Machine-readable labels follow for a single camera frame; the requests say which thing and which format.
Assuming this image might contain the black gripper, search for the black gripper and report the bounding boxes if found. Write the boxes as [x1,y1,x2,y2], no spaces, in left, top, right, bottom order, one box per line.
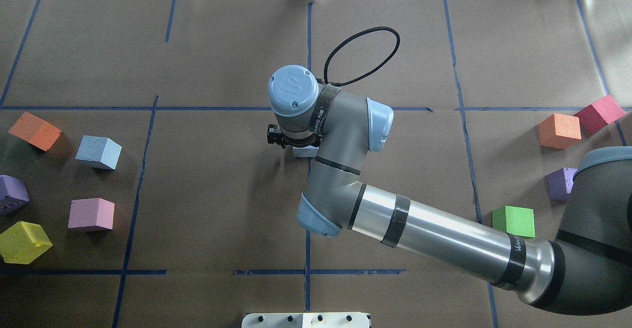
[267,124,319,149]

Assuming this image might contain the green foam block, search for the green foam block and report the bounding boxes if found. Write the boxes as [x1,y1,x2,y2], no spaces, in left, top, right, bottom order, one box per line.
[491,205,536,238]

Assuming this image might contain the crimson foam block far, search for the crimson foam block far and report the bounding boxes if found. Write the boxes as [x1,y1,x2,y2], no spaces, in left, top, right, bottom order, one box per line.
[575,95,625,134]

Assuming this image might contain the orange foam block right side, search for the orange foam block right side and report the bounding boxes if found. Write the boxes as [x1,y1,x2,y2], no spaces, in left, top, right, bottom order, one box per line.
[538,113,582,150]

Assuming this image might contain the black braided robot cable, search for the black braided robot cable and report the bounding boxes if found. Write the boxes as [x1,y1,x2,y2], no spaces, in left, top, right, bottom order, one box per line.
[323,26,401,87]

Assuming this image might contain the yellow foam block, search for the yellow foam block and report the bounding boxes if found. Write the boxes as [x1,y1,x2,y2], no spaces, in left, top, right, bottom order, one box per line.
[0,221,53,264]

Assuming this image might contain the orange foam block left side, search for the orange foam block left side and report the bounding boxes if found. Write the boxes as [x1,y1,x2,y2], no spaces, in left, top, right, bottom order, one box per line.
[8,112,62,152]

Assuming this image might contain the purple foam block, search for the purple foam block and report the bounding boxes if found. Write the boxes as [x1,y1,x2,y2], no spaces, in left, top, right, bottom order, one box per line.
[0,174,30,215]
[546,167,578,202]

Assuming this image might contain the purple foam block left side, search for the purple foam block left side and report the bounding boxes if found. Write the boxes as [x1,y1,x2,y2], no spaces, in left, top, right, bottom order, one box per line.
[0,174,30,215]

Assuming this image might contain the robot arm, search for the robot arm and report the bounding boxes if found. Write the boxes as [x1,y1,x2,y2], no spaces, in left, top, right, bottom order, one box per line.
[267,65,632,315]

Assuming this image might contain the pink foam block left side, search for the pink foam block left side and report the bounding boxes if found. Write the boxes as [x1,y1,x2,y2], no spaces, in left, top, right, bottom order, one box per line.
[67,198,115,232]

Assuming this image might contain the purple foam block right side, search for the purple foam block right side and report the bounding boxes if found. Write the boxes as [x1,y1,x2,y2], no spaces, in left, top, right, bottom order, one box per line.
[546,167,578,202]

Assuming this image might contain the orange foam block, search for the orange foam block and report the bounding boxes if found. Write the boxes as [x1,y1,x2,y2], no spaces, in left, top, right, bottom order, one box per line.
[538,113,582,150]
[8,112,62,152]

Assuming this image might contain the light blue block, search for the light blue block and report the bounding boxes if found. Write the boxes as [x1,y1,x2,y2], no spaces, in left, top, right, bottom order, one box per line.
[292,146,318,159]
[75,135,122,170]

